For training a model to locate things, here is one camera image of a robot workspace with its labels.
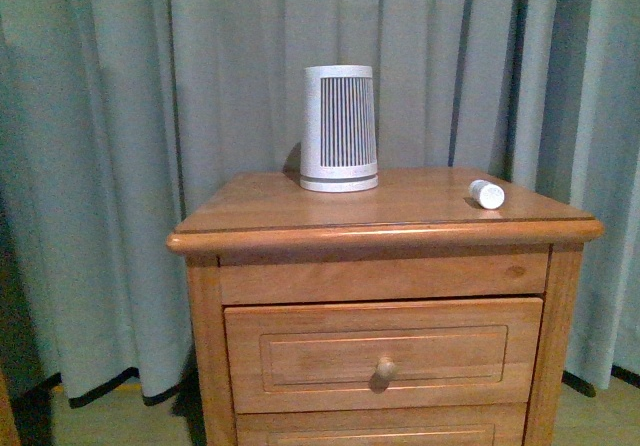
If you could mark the wooden nightstand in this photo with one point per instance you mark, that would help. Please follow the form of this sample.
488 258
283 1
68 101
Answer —
262 240

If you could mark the white medicine bottle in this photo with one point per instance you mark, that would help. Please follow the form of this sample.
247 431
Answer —
488 195

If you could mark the grey curtain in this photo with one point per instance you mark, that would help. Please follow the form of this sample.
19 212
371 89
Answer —
120 117

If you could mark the wooden bed frame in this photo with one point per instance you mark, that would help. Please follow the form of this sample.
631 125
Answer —
9 433

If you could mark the white cylindrical air purifier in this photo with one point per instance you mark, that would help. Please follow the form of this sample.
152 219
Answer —
338 148

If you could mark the wooden drawer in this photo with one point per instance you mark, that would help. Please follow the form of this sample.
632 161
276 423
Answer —
455 425
382 355

